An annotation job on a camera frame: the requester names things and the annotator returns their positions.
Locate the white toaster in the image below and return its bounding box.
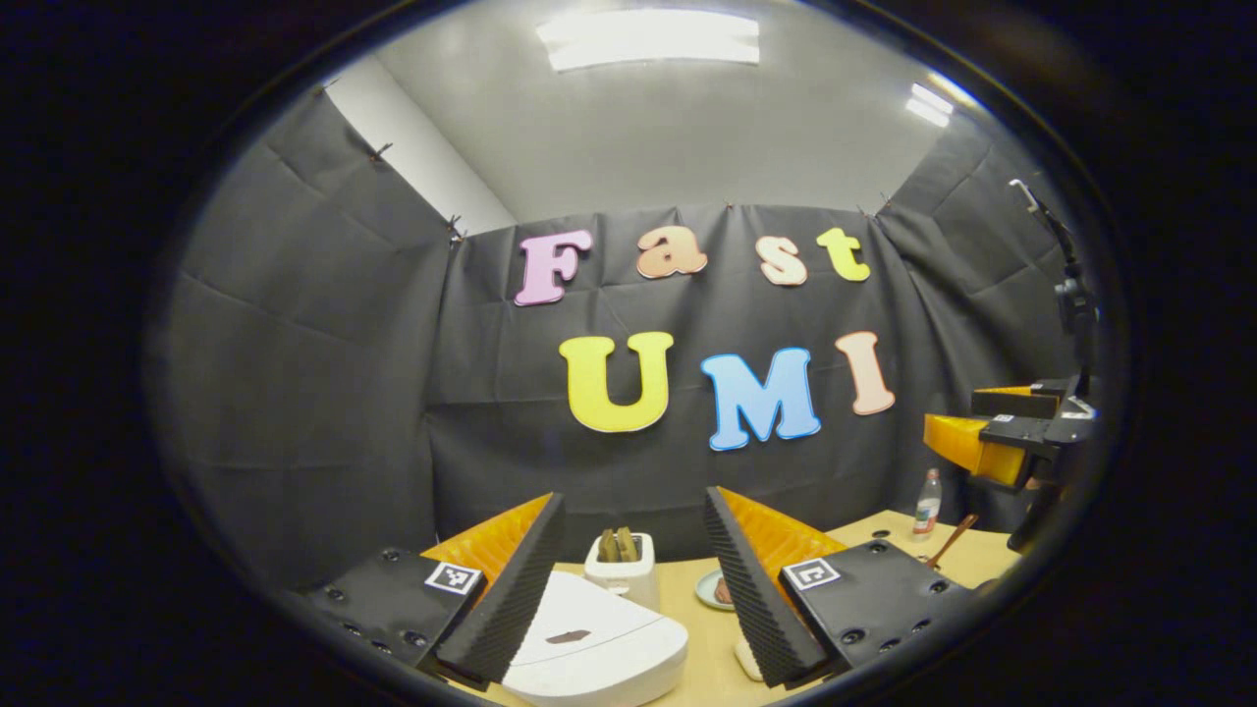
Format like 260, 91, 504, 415
584, 527, 661, 610

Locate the black backdrop cloth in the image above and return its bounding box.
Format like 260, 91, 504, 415
147, 88, 1091, 590

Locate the pale green plate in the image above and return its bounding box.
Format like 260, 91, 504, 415
695, 570, 738, 612

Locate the brown wooden spoon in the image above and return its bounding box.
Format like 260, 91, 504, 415
925, 513, 980, 571

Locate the small ceiling light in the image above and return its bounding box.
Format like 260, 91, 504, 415
905, 82, 956, 129

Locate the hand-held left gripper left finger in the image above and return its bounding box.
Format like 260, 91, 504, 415
304, 493, 568, 688

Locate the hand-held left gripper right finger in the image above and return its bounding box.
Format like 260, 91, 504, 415
703, 486, 973, 688

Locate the large ceiling light panel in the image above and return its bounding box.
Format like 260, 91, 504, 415
535, 10, 762, 73

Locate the small red label bottle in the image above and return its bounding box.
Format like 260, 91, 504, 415
911, 468, 943, 543

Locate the white rice cooker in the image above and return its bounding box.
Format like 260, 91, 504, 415
501, 571, 689, 707

